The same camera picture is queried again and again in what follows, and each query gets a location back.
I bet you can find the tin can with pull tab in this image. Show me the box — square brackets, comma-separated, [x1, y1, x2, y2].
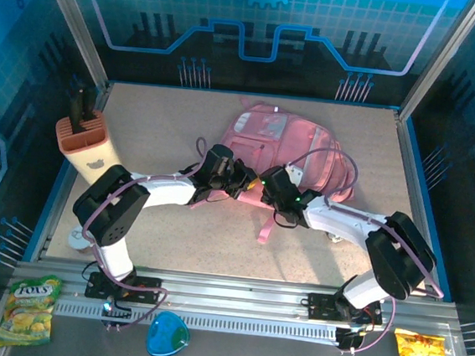
[65, 224, 96, 255]

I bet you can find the aluminium front frame rail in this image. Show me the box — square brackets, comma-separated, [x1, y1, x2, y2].
[11, 253, 461, 337]

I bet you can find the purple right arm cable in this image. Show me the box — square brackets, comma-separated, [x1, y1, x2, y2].
[269, 142, 459, 356]

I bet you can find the blue translucent plastic case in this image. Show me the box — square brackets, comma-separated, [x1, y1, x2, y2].
[144, 308, 194, 356]

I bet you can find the green candy bag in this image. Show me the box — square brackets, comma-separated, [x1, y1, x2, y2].
[0, 269, 64, 355]

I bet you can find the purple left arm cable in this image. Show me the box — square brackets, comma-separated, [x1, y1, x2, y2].
[73, 126, 209, 339]

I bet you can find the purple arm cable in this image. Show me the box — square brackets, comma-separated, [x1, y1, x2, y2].
[269, 142, 459, 356]
[73, 126, 209, 339]

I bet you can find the aluminium side rail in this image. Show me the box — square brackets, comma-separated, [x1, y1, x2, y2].
[29, 76, 114, 269]
[377, 108, 457, 300]

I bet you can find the cream and terracotta knife block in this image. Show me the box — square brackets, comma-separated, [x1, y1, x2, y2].
[49, 106, 129, 188]

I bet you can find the white slotted cable duct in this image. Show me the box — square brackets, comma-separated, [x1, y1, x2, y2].
[54, 297, 341, 345]

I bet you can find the pink student backpack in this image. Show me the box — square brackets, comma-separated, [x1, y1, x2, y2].
[187, 93, 365, 253]

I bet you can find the black handled knife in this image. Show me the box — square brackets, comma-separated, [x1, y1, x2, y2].
[65, 85, 88, 136]
[80, 85, 101, 125]

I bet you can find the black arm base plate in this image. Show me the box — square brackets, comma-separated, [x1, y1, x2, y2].
[306, 292, 385, 327]
[85, 271, 164, 306]

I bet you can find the aluminium frame post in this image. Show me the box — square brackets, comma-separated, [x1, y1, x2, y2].
[23, 0, 120, 93]
[396, 0, 475, 126]

